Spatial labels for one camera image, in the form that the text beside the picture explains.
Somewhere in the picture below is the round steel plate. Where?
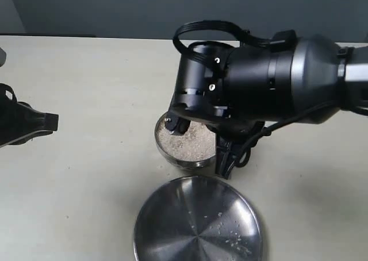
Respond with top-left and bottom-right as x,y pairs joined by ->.
133,175 -> 263,260

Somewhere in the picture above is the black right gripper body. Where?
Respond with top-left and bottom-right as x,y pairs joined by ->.
167,41 -> 270,135

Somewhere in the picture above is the steel bowl of rice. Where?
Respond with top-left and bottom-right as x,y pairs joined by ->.
154,114 -> 216,170

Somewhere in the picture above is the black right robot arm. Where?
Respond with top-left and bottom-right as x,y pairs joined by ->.
164,31 -> 367,179

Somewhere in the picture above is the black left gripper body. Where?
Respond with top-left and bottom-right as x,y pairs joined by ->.
1,83 -> 22,147

